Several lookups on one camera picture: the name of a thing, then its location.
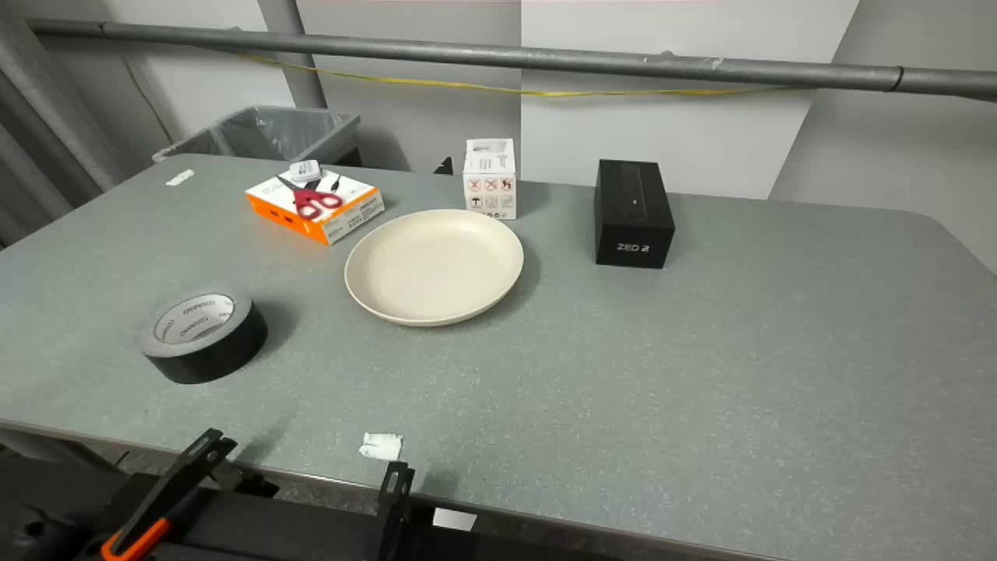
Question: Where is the orange and white box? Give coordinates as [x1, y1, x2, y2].
[242, 168, 387, 248]

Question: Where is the white printed carton box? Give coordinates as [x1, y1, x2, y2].
[461, 136, 522, 220]

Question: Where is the orange and black clamp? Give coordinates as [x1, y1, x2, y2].
[96, 427, 240, 561]

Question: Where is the grey vertical post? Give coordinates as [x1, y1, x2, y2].
[256, 0, 330, 112]

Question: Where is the yellow cable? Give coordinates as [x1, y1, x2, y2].
[232, 49, 814, 106]

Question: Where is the cream round plate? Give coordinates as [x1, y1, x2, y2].
[341, 204, 531, 329]

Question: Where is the white square sticker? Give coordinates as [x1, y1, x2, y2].
[431, 506, 481, 535]

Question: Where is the grey metal pipe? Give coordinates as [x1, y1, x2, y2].
[27, 15, 997, 106]

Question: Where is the black rectangular box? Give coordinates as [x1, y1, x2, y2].
[592, 156, 679, 270]

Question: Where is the small white plastic object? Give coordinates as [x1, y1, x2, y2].
[284, 156, 328, 188]

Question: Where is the grey plastic bin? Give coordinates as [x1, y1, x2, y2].
[149, 101, 364, 168]

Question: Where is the black duct tape roll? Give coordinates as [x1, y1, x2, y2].
[137, 284, 272, 385]

